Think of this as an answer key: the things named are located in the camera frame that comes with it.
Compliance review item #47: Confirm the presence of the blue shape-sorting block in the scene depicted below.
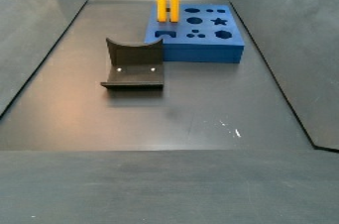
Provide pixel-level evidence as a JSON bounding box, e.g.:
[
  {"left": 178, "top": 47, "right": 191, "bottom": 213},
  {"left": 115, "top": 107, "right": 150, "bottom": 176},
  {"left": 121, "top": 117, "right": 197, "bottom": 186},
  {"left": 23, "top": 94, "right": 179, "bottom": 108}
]
[{"left": 145, "top": 4, "right": 246, "bottom": 63}]

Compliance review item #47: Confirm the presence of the black curved holder bracket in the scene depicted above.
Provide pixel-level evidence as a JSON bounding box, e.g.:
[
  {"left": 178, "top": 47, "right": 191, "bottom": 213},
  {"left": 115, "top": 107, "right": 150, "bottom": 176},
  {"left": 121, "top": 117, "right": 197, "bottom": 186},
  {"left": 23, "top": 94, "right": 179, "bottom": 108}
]
[{"left": 101, "top": 39, "right": 165, "bottom": 89}]

